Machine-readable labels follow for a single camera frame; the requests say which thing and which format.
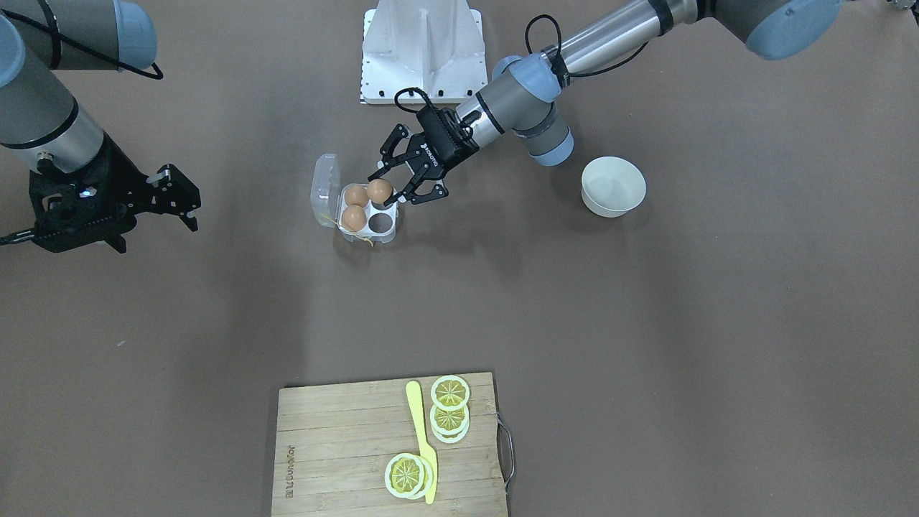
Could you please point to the lemon slice top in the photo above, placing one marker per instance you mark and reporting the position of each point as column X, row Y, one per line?
column 450, row 392

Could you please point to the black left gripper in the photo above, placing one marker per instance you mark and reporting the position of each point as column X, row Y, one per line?
column 446, row 146

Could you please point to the brown egg front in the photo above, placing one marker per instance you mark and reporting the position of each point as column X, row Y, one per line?
column 353, row 218

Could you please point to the white ceramic bowl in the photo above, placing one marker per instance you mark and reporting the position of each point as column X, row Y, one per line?
column 612, row 186

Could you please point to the lemon slice middle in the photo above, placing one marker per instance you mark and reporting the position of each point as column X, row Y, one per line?
column 449, row 423

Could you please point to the brown egg from bowl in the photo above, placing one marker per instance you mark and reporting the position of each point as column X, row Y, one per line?
column 379, row 191

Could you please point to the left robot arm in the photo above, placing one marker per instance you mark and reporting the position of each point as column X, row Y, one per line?
column 521, row 97

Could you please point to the bamboo cutting board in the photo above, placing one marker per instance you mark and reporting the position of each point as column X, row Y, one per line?
column 333, row 444

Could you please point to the brown egg back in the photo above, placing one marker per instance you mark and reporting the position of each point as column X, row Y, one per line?
column 357, row 195

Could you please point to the lemon slice under front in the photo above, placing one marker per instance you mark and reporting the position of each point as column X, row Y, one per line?
column 428, row 479

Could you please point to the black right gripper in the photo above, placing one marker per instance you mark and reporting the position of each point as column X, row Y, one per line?
column 117, row 171

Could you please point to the yellow plastic knife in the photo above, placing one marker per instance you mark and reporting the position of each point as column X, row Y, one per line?
column 413, row 393

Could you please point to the white metal mount base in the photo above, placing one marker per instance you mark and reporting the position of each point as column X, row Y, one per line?
column 437, row 46

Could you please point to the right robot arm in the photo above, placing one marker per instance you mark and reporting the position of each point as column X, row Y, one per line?
column 38, row 39

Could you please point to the clear plastic egg box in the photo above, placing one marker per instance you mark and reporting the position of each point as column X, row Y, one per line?
column 328, row 196

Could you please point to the lemon slice lower stack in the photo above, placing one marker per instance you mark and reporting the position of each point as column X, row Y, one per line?
column 451, row 438

